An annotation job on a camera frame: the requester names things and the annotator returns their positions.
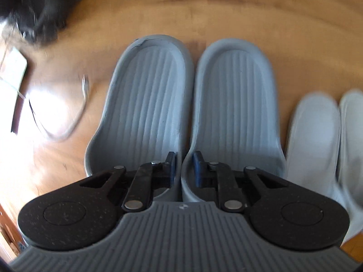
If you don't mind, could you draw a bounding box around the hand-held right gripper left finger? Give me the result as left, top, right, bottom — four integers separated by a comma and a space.
79, 151, 176, 211

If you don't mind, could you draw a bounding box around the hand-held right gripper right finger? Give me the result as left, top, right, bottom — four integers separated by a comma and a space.
193, 151, 287, 212

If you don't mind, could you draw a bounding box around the dark grey slide sandal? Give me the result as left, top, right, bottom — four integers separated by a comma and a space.
181, 38, 287, 203
84, 35, 195, 202

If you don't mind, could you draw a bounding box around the light grey slide sandal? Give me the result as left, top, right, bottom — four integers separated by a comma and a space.
337, 89, 363, 204
284, 91, 358, 240

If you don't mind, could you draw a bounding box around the white flat power strip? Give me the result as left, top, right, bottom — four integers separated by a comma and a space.
0, 47, 29, 134

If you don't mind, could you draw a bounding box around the dark cloth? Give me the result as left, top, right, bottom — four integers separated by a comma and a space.
0, 0, 75, 45

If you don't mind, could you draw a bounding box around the white cable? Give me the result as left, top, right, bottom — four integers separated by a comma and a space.
27, 74, 91, 142

